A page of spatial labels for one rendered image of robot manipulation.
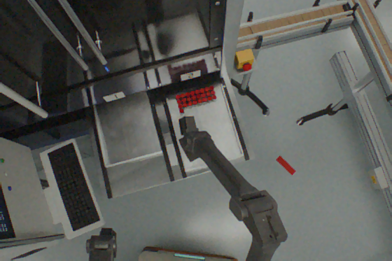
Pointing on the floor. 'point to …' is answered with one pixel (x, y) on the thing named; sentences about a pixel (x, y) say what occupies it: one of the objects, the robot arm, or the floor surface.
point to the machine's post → (232, 17)
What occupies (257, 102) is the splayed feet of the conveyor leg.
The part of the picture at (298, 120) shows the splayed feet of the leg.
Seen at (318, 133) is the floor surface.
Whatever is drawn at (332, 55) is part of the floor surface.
